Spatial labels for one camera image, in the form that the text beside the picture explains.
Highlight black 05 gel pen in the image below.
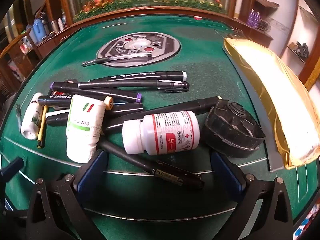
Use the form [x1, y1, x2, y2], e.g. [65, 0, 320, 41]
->
[98, 137, 204, 188]

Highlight black tape dispenser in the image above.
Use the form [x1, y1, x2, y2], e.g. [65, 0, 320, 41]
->
[200, 99, 266, 159]

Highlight yellow pencil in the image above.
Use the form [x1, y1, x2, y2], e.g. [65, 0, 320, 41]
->
[37, 105, 48, 148]

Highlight long black marker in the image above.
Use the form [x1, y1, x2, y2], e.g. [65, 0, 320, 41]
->
[101, 96, 222, 133]

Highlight white bottle green label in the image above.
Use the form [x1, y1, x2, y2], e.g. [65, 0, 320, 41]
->
[66, 95, 106, 164]

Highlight white pill bottle red label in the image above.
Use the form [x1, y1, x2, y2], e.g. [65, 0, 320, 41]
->
[122, 111, 200, 155]

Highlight black marker yellow end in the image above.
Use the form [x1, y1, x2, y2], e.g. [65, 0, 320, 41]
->
[36, 95, 113, 110]

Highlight black marker purple ends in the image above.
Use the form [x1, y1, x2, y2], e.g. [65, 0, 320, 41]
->
[50, 82, 142, 102]

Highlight black fineliner pen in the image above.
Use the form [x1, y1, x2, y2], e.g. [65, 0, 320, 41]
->
[77, 79, 190, 91]

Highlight clear gel pen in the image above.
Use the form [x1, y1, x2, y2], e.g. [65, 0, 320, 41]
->
[81, 52, 152, 67]

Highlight black marker under pile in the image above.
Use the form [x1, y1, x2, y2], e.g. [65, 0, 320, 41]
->
[45, 102, 144, 127]

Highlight yellow foam storage box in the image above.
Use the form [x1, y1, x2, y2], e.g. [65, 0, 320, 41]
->
[223, 38, 319, 170]

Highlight wooden chair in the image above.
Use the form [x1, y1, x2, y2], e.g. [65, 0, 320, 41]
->
[1, 29, 43, 93]

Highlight blue thermos jug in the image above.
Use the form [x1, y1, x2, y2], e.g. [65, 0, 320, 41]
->
[33, 18, 47, 43]

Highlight round table centre panel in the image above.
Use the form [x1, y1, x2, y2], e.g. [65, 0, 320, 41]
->
[96, 31, 181, 68]

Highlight purple bottles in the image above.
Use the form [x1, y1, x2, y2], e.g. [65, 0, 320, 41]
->
[247, 9, 260, 29]

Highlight red white small chip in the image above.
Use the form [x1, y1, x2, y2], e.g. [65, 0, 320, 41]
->
[193, 16, 202, 21]

